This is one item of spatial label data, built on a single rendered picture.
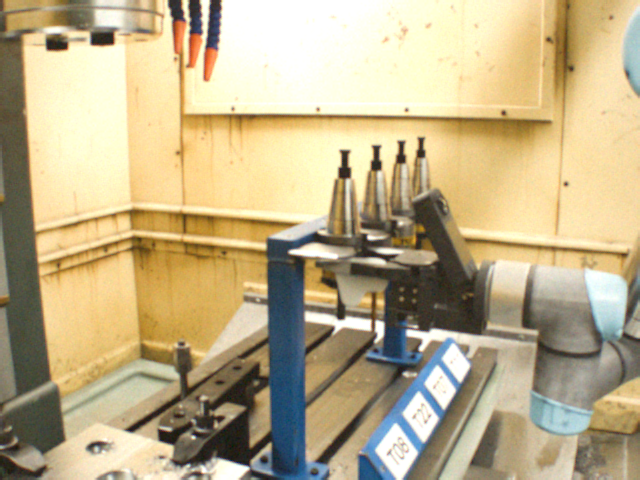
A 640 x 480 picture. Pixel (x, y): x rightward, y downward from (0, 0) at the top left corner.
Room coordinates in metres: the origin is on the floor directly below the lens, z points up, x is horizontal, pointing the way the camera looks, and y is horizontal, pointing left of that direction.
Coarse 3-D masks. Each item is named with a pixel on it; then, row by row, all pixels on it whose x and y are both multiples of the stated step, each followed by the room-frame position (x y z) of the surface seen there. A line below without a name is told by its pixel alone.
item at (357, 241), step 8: (320, 232) 0.80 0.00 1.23; (368, 232) 0.81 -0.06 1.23; (320, 240) 0.79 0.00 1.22; (328, 240) 0.78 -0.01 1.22; (336, 240) 0.77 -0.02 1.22; (344, 240) 0.77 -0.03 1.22; (352, 240) 0.78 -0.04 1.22; (360, 240) 0.78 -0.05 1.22; (368, 240) 0.80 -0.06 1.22; (360, 248) 0.80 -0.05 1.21
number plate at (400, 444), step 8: (392, 432) 0.79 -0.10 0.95; (400, 432) 0.80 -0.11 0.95; (384, 440) 0.77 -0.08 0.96; (392, 440) 0.78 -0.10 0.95; (400, 440) 0.79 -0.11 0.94; (384, 448) 0.75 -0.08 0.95; (392, 448) 0.77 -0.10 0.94; (400, 448) 0.78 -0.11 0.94; (408, 448) 0.79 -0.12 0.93; (384, 456) 0.74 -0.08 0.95; (392, 456) 0.75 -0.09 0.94; (400, 456) 0.76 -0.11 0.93; (408, 456) 0.78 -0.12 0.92; (392, 464) 0.74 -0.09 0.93; (400, 464) 0.75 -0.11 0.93; (408, 464) 0.76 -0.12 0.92; (392, 472) 0.73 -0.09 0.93; (400, 472) 0.74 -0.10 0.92
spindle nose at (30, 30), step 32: (0, 0) 0.54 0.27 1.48; (32, 0) 0.52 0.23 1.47; (64, 0) 0.52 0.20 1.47; (96, 0) 0.53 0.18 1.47; (128, 0) 0.55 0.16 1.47; (160, 0) 0.59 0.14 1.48; (0, 32) 0.54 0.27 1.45; (32, 32) 0.53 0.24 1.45; (64, 32) 0.53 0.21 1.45; (96, 32) 0.55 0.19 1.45; (128, 32) 0.56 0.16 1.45; (160, 32) 0.60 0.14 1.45
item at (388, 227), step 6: (360, 222) 0.88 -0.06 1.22; (366, 222) 0.88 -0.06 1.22; (372, 222) 0.87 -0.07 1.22; (378, 222) 0.87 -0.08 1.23; (384, 222) 0.87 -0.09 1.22; (390, 222) 0.88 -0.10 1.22; (396, 222) 0.89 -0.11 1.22; (366, 228) 0.87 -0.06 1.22; (372, 228) 0.87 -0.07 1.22; (378, 228) 0.87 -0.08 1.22; (384, 228) 0.87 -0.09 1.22; (390, 228) 0.88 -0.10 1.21; (390, 234) 0.89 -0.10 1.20; (396, 234) 0.89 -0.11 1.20
